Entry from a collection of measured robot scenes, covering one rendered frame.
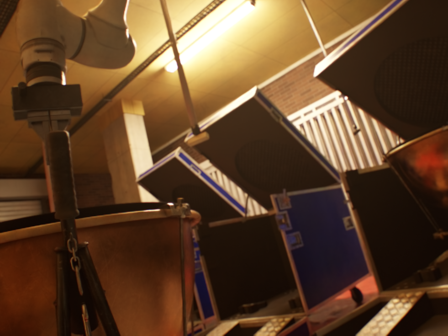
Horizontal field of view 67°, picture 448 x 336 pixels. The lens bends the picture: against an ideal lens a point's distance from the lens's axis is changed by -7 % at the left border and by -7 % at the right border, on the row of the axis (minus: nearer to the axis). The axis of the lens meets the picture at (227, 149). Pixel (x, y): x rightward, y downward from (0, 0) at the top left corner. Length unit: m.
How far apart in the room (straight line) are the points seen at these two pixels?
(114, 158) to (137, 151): 0.47
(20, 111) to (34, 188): 7.06
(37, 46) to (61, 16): 0.10
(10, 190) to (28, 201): 0.51
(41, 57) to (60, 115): 0.12
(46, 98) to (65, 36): 0.15
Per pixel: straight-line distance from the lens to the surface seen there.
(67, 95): 0.76
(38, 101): 0.75
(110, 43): 0.88
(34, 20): 0.82
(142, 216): 0.67
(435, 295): 2.19
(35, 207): 7.96
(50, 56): 0.78
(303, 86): 5.92
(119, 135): 5.56
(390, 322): 2.02
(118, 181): 5.55
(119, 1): 0.90
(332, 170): 3.18
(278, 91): 6.14
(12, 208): 7.81
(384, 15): 2.34
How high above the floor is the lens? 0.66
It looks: 16 degrees up
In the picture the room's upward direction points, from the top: 16 degrees counter-clockwise
